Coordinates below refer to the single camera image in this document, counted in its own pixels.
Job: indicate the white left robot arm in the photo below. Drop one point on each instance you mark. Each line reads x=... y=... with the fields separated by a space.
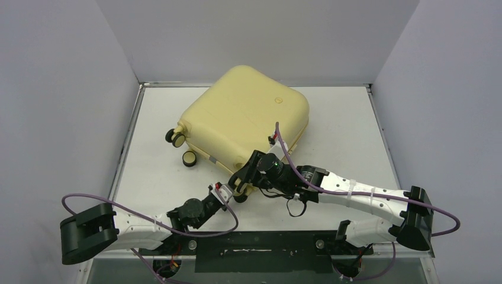
x=112 y=226

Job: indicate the yellow suitcase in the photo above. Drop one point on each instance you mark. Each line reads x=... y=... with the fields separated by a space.
x=236 y=115

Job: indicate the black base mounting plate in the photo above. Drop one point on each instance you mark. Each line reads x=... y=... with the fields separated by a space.
x=266 y=252

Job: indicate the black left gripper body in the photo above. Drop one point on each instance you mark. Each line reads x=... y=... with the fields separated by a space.
x=210 y=209

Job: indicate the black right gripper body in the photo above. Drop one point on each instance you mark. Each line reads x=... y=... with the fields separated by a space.
x=249 y=170

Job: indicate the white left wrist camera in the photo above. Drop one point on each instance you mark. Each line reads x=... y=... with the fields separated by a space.
x=222 y=192

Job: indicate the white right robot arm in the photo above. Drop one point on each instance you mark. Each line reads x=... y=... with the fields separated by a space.
x=402 y=216

